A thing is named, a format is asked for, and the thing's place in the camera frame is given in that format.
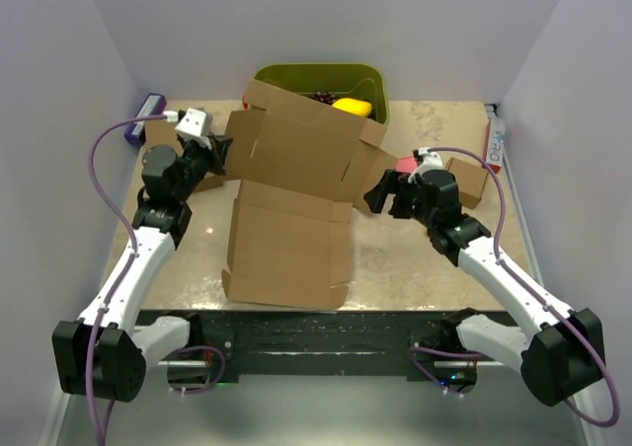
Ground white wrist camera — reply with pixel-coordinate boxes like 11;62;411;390
163;108;212;147
409;147;443;179

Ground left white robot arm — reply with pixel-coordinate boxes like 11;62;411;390
52;135;232;403

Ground closed brown cardboard box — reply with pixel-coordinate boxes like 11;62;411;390
145;120;223;192

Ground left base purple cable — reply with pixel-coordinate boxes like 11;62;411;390
167;346;227;396

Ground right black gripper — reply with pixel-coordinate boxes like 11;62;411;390
363;169;436;229

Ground yellow mango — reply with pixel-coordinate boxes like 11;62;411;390
331;98;373;118

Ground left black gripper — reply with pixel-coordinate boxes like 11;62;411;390
174;131;232;202

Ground olive green plastic bin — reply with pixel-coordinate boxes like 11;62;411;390
254;62;389;124

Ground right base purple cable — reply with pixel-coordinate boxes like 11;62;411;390
405;341;480;397

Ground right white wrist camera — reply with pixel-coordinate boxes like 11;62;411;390
409;147;443;179

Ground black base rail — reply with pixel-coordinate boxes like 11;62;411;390
168;310;483;393

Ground small brown cardboard box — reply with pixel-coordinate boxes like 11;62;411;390
445;157;489;209

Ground upper purple grapes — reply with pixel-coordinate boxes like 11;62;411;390
309;91;338;106

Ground purple white box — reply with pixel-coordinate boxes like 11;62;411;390
124;93;167;149

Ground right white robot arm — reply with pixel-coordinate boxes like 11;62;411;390
363;170;605;407

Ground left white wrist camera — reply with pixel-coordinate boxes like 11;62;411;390
163;108;212;147

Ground red white toothpaste box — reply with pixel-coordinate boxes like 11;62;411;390
485;116;506;174

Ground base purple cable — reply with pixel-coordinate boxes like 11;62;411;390
167;346;227;396
405;341;480;397

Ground brown cardboard paper box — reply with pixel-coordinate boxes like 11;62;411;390
221;80;396;310

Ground pink sponge block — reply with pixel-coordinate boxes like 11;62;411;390
394;156;419;174

